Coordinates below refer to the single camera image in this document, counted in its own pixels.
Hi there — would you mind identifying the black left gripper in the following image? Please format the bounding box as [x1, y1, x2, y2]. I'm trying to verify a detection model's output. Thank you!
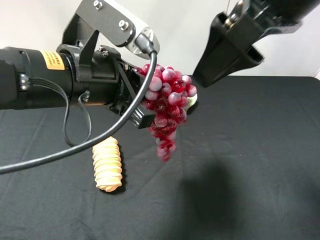
[77, 45, 156, 129]

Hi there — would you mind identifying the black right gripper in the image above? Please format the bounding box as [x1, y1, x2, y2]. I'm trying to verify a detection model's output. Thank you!
[193, 0, 302, 88]

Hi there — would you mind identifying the red artificial grape bunch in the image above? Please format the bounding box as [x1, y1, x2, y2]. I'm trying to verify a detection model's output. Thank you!
[142, 64, 198, 162]

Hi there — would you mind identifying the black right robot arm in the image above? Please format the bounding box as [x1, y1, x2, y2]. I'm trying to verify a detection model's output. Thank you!
[208, 0, 320, 79]

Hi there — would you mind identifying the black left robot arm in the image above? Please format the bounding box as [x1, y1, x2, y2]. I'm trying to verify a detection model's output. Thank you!
[0, 3, 264, 115]

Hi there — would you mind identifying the orange ridged bread roll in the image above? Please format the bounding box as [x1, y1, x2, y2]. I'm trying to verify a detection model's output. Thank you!
[92, 136, 123, 193]

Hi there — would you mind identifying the black tablecloth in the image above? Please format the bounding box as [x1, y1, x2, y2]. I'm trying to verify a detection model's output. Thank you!
[0, 76, 320, 240]

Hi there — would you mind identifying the black camera cable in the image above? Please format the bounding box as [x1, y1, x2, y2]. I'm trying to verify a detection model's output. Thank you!
[0, 32, 159, 175]

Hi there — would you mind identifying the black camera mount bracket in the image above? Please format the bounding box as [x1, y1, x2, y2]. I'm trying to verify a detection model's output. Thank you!
[57, 0, 160, 83]

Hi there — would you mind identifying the thin black wire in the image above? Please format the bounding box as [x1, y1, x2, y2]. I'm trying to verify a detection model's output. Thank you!
[24, 77, 93, 148]

